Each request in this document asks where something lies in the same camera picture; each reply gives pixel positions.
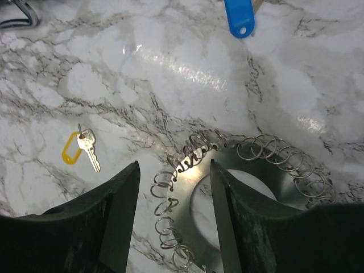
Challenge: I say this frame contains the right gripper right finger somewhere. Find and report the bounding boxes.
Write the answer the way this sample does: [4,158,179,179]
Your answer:
[210,162,363,272]

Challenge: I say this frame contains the black poker chip case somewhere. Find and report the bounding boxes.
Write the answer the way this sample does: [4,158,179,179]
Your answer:
[1,0,39,30]

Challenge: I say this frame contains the key with yellow tag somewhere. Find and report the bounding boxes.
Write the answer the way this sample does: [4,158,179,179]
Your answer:
[61,125,101,172]

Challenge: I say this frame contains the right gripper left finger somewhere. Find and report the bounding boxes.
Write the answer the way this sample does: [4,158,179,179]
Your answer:
[1,162,140,272]

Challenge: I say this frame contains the key with blue tag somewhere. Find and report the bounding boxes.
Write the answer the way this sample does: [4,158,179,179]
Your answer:
[224,0,263,39]

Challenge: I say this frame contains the metal disc with keyrings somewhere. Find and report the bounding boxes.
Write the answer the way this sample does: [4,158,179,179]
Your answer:
[150,131,337,272]

